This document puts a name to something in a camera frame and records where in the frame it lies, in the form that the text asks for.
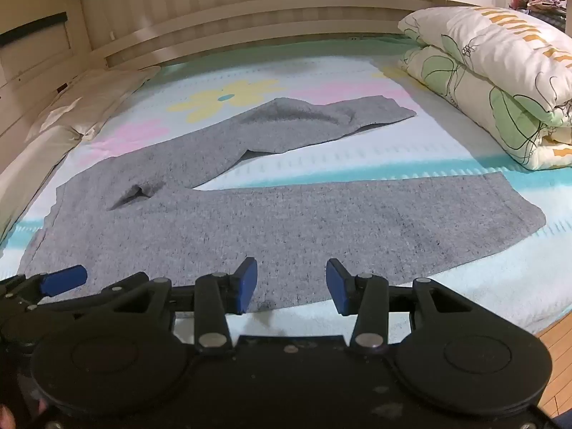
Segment floral bed sheet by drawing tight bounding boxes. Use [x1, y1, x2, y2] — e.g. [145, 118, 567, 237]
[0, 38, 572, 338]

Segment white pillow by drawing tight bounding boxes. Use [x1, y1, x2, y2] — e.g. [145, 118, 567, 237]
[27, 65, 162, 140]

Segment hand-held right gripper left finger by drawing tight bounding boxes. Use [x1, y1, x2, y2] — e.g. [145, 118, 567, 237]
[79, 257, 258, 350]

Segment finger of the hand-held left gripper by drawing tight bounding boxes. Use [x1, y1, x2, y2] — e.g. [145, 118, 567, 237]
[0, 265, 89, 319]

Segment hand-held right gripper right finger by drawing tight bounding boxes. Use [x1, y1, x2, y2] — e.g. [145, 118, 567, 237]
[326, 258, 490, 350]

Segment grey pants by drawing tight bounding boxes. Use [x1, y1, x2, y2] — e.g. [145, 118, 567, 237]
[18, 96, 547, 314]

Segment cream wooden bed frame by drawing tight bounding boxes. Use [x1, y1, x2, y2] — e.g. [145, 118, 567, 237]
[0, 0, 452, 153]

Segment folded leaf print quilt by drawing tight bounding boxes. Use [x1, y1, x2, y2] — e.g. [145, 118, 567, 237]
[397, 5, 572, 171]

